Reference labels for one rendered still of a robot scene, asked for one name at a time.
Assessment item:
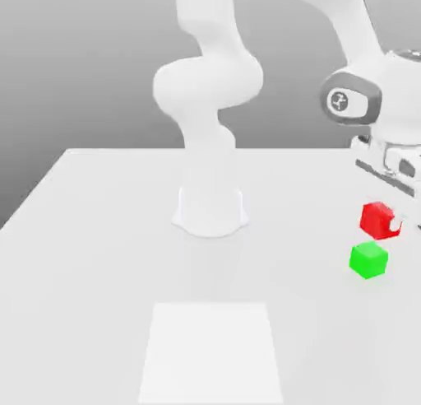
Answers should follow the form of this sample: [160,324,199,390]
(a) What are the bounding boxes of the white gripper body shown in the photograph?
[354,157,421,227]

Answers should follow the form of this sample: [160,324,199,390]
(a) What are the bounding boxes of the small red cube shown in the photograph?
[359,201,404,241]

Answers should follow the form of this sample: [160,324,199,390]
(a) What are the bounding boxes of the small green cube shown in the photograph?
[348,240,390,281]

